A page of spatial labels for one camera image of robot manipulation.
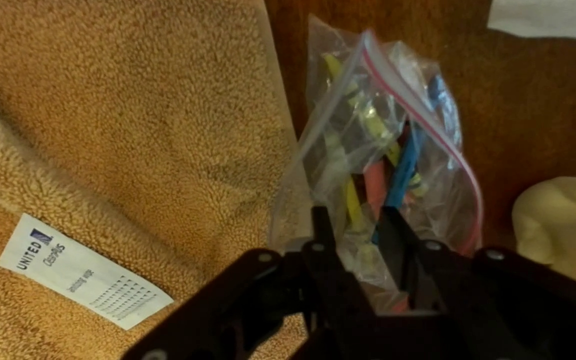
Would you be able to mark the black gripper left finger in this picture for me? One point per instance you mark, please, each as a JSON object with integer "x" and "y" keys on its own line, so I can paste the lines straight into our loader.
{"x": 269, "y": 312}

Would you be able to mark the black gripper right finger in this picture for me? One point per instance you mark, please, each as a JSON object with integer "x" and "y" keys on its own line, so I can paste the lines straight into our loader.
{"x": 501, "y": 312}

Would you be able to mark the clear plastic zip bag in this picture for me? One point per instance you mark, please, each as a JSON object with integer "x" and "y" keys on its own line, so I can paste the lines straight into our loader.
{"x": 368, "y": 113}

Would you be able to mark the short yellow crayon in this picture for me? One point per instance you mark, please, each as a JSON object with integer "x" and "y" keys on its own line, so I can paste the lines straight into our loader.
{"x": 353, "y": 203}

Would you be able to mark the orange crayon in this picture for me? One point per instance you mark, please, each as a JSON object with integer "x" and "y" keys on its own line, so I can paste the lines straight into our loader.
{"x": 374, "y": 190}

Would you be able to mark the long yellow crayon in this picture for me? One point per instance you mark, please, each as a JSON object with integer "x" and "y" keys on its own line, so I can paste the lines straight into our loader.
{"x": 374, "y": 122}

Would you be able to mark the cream bunny toy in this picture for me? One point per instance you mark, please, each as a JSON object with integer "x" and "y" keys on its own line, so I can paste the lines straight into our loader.
{"x": 554, "y": 221}

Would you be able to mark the white towel care label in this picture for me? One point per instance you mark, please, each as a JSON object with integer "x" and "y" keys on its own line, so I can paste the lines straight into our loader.
{"x": 81, "y": 270}

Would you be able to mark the tan towel with label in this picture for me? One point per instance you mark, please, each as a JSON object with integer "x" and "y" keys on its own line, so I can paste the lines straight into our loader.
{"x": 134, "y": 101}

